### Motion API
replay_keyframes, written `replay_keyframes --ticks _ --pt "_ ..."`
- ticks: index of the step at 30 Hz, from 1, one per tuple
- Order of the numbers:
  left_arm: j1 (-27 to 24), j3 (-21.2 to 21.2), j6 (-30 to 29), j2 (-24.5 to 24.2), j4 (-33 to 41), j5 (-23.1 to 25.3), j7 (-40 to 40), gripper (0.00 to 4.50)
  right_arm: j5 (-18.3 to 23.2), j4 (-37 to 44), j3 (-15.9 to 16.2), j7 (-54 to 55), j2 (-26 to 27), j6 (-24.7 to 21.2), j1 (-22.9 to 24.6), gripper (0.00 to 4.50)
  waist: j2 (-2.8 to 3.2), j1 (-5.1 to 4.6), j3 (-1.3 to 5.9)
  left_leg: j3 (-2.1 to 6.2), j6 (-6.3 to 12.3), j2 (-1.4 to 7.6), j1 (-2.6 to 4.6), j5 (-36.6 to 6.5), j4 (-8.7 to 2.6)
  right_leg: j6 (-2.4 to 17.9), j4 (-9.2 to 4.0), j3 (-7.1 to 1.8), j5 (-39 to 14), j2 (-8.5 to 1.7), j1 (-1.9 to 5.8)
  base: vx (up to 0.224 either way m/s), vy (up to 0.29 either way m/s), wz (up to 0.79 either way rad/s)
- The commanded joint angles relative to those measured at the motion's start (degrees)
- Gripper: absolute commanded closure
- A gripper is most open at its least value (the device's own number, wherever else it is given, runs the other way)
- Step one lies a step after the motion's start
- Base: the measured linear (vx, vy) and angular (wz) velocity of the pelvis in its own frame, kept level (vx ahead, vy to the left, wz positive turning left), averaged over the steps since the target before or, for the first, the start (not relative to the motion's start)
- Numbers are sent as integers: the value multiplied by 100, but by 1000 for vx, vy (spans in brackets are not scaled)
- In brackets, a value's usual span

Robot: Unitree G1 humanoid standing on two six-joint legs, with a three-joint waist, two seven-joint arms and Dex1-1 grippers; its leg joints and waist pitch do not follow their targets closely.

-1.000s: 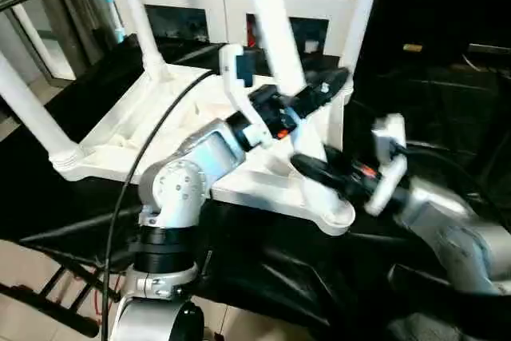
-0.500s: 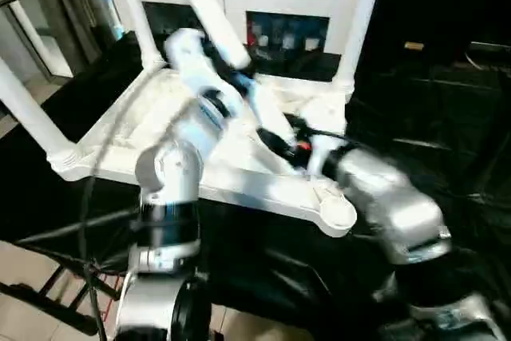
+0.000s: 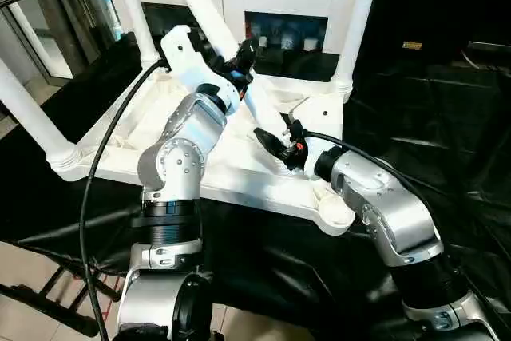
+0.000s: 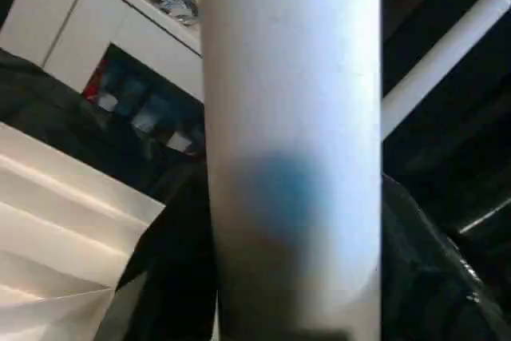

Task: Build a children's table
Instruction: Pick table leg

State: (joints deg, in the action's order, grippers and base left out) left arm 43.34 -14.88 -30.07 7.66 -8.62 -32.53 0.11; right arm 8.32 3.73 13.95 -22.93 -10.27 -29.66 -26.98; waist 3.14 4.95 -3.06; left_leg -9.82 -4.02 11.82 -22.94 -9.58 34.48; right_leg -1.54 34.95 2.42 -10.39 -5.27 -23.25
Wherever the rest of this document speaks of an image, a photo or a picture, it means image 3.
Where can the black plastic mat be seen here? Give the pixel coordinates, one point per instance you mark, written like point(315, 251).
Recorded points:
point(431, 117)

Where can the grey metal stand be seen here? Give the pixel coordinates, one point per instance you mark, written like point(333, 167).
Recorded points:
point(40, 5)

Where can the white plastic table leg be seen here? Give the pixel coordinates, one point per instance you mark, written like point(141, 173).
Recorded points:
point(137, 5)
point(204, 5)
point(359, 21)
point(32, 117)

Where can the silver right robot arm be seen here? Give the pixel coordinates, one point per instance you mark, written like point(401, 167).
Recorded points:
point(383, 197)

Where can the white plastic table top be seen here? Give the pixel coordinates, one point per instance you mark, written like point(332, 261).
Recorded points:
point(239, 181)

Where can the small yellow label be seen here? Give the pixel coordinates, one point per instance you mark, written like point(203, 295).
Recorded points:
point(412, 45)

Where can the black bench with silver rail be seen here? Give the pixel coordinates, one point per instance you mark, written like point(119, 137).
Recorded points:
point(491, 47)

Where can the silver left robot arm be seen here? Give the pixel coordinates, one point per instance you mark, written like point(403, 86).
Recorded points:
point(188, 157)

